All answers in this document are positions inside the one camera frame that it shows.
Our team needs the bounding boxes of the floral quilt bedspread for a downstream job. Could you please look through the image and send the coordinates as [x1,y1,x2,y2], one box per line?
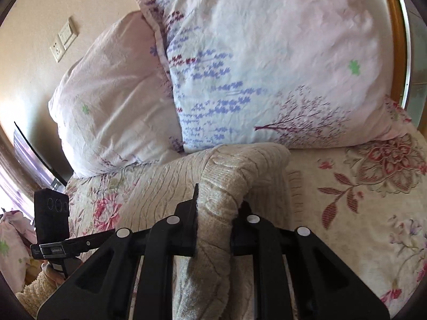
[66,131,426,316]

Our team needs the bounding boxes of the blue lavender print pillow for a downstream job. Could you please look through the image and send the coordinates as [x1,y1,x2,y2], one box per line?
[136,0,410,153]

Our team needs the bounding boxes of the person's left hand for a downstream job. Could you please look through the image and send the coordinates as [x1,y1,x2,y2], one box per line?
[41,261,65,287]

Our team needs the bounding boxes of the pink floral cloth bundle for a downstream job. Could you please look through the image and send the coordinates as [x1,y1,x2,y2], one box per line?
[0,210,36,293]

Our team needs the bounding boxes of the pink pillow with green clover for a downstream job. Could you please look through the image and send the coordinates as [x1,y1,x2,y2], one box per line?
[49,11,183,178]

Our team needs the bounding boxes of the wooden headboard frame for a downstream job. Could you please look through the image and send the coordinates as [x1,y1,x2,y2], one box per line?
[386,0,413,109]

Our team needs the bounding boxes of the white wall switch socket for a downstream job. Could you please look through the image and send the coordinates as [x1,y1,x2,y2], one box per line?
[49,17,77,63]

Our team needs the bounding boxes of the beige cable knit sweater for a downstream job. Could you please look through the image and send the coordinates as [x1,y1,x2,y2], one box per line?
[118,143,290,319]

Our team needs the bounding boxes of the window with curtain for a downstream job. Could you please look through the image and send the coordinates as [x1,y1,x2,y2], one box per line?
[1,129,40,220]

